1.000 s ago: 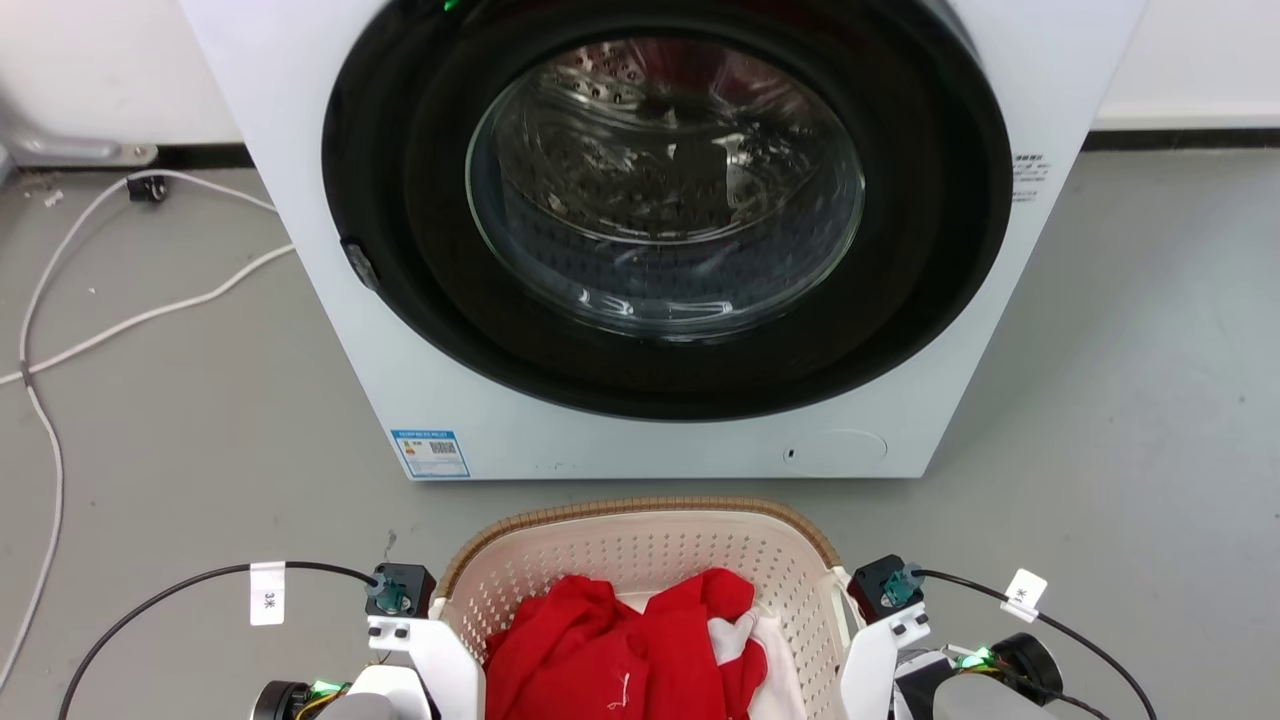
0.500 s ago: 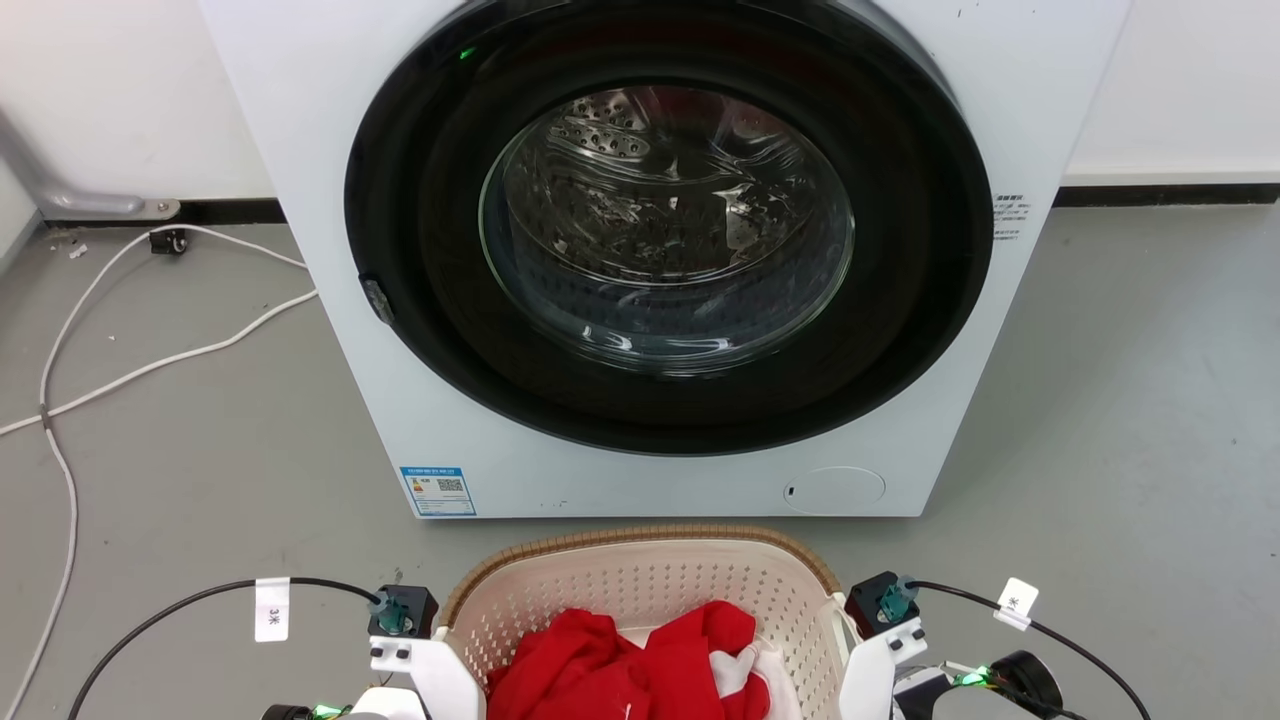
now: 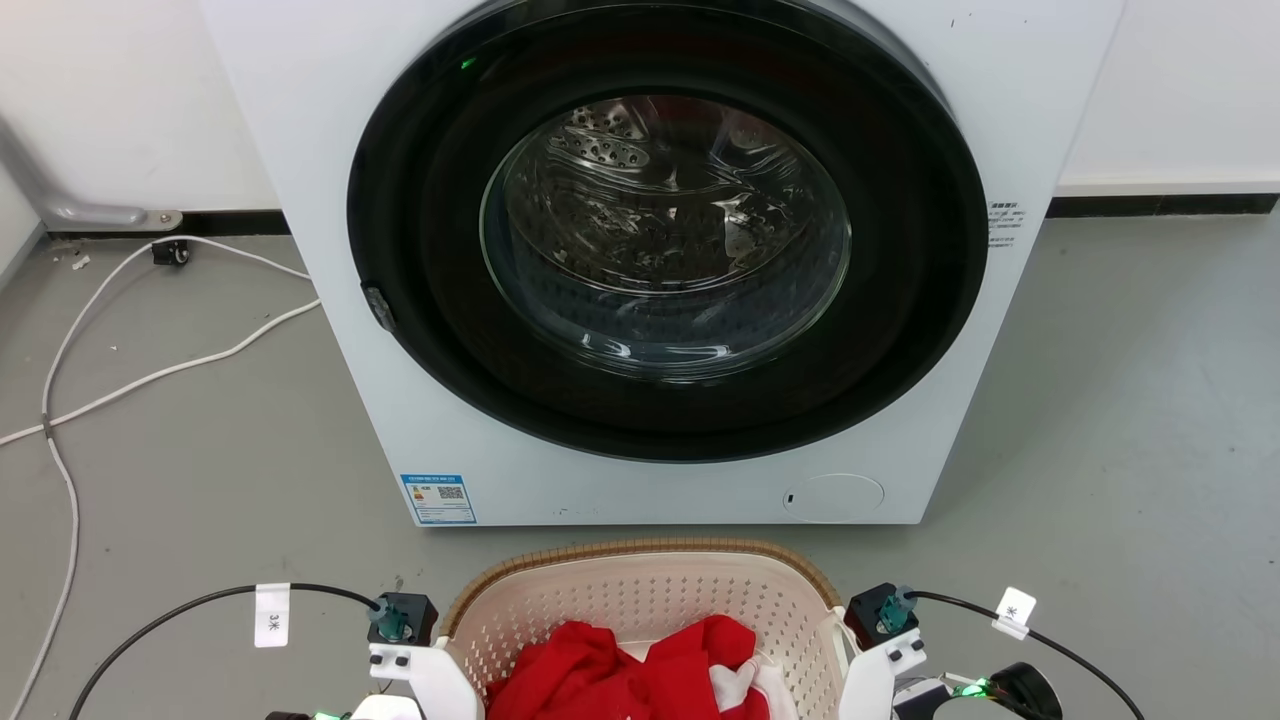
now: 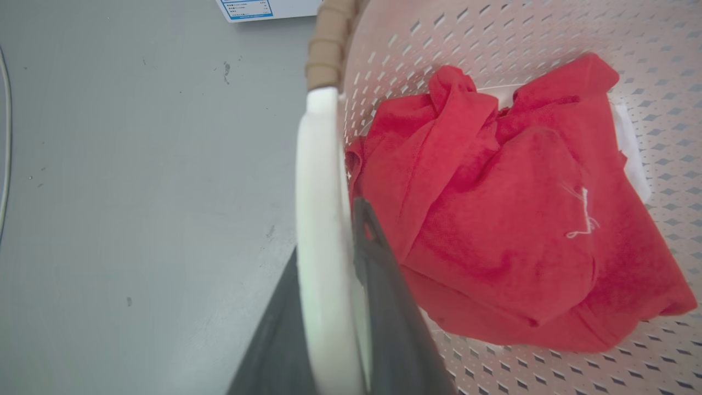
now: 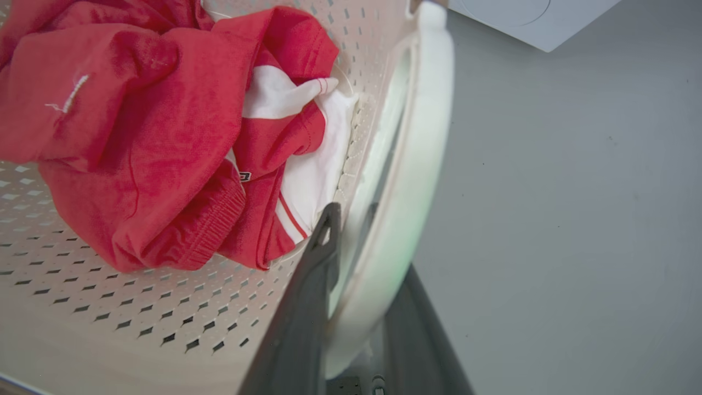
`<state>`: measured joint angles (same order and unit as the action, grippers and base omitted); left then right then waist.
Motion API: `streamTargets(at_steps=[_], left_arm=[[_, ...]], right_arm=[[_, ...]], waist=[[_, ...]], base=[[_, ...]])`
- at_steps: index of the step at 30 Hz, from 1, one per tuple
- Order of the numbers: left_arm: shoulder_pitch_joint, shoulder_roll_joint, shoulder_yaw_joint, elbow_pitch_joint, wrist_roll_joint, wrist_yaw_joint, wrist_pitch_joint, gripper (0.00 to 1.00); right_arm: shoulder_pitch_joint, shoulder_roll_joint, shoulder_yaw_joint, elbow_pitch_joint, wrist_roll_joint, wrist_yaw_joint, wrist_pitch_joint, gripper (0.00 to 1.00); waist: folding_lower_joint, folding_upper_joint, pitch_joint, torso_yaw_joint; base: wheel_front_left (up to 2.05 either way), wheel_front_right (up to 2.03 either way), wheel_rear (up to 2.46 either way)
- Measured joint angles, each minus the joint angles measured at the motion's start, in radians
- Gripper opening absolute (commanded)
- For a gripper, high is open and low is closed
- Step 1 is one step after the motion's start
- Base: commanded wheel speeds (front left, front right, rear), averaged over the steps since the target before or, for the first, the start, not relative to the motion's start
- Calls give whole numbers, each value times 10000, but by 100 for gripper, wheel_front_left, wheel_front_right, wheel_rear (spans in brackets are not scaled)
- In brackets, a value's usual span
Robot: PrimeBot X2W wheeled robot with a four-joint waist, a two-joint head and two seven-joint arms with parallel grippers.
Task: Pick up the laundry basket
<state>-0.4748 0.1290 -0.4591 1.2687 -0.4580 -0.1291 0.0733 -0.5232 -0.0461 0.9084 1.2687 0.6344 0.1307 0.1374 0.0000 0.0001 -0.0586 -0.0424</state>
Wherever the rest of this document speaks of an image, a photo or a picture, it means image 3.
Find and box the red garment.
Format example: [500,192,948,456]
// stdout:
[485,615,771,720]

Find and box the long white floor cable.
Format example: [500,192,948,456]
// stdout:
[8,236,313,720]

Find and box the steel washer drum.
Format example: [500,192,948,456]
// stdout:
[505,96,836,341]

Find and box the small white cable tag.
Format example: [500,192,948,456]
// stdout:
[992,586,1038,641]

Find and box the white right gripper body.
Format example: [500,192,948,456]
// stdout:
[838,626,929,720]

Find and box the beige perforated laundry basket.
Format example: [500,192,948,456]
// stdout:
[440,538,851,720]

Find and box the white front-load washing machine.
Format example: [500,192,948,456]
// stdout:
[198,0,1126,528]

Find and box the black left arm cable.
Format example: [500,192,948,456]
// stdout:
[68,583,385,720]

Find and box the white tag marked 3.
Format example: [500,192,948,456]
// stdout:
[253,583,291,649]

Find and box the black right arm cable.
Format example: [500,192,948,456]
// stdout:
[906,590,1147,720]

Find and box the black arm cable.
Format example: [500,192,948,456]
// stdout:
[906,590,1147,720]
[68,583,385,720]

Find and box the white garment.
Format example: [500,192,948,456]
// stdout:
[708,657,798,720]

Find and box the grey wall pipe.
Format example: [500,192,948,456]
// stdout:
[0,112,184,233]

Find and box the blue energy label sticker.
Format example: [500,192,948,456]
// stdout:
[400,473,478,526]

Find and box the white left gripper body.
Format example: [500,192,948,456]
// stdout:
[368,642,485,720]

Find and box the round black washer door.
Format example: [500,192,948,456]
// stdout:
[346,0,991,464]

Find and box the round white filter cover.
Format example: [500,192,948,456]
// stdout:
[782,473,886,523]

